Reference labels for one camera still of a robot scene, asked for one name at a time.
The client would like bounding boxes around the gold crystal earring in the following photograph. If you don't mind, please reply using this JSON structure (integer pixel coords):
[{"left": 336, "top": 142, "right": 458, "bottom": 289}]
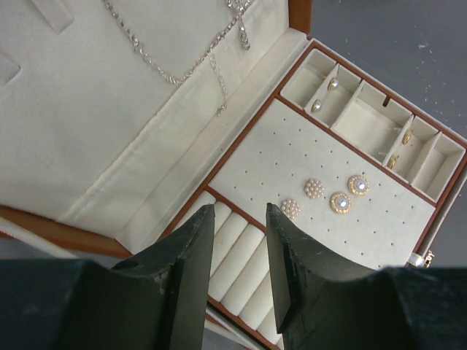
[
  {"left": 347, "top": 175, "right": 369, "bottom": 196},
  {"left": 329, "top": 192, "right": 352, "bottom": 214}
]

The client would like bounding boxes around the gold stud earring compartment lower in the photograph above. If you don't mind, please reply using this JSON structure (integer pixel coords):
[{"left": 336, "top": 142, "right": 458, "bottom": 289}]
[{"left": 310, "top": 98, "right": 323, "bottom": 113}]

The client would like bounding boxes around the silver chain necklace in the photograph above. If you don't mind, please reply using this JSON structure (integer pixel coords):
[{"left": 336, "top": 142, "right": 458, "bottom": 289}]
[{"left": 101, "top": 0, "right": 252, "bottom": 117}]

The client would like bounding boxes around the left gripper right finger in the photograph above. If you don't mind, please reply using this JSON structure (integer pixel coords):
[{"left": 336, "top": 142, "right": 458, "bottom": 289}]
[{"left": 266, "top": 204, "right": 466, "bottom": 349}]

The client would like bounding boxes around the pearl cluster earring left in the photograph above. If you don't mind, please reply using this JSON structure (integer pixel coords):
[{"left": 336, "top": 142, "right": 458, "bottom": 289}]
[{"left": 280, "top": 198, "right": 301, "bottom": 220}]

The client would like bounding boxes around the gold stud earring compartment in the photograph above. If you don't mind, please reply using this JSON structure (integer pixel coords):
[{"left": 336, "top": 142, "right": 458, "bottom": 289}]
[
  {"left": 327, "top": 77, "right": 339, "bottom": 91},
  {"left": 310, "top": 98, "right": 323, "bottom": 113}
]

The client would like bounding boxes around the gold earring right compartment lower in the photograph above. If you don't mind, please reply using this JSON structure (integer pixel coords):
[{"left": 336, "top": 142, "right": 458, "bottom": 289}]
[{"left": 387, "top": 155, "right": 400, "bottom": 168}]

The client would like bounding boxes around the gold crystal earring lower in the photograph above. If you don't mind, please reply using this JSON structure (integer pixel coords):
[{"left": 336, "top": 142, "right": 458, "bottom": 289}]
[{"left": 329, "top": 192, "right": 352, "bottom": 214}]

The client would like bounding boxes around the pearl cluster earring right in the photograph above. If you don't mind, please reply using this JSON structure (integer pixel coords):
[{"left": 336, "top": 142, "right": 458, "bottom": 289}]
[{"left": 304, "top": 178, "right": 325, "bottom": 199}]

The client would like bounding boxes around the gold crystal earring upper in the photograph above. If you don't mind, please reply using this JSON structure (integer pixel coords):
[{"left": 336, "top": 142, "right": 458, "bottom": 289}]
[{"left": 347, "top": 175, "right": 369, "bottom": 196}]

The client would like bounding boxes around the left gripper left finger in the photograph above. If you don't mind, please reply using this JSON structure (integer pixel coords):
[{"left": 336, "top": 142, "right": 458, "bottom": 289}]
[{"left": 1, "top": 204, "right": 215, "bottom": 349}]

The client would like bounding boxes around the brown jewelry box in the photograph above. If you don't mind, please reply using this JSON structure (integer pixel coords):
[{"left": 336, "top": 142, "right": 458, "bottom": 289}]
[{"left": 1, "top": 1, "right": 466, "bottom": 349}]

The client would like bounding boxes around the pearl cluster earring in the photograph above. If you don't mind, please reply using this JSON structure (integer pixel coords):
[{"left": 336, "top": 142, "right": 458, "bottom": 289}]
[
  {"left": 280, "top": 198, "right": 301, "bottom": 220},
  {"left": 304, "top": 178, "right": 325, "bottom": 199}
]

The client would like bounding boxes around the gold stud earring compartment upper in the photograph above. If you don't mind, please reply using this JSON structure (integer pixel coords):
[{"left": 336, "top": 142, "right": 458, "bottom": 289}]
[{"left": 327, "top": 77, "right": 339, "bottom": 91}]

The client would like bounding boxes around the gold earring right compartment upper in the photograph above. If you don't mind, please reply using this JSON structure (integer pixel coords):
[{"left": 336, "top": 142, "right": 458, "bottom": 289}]
[{"left": 401, "top": 130, "right": 412, "bottom": 145}]

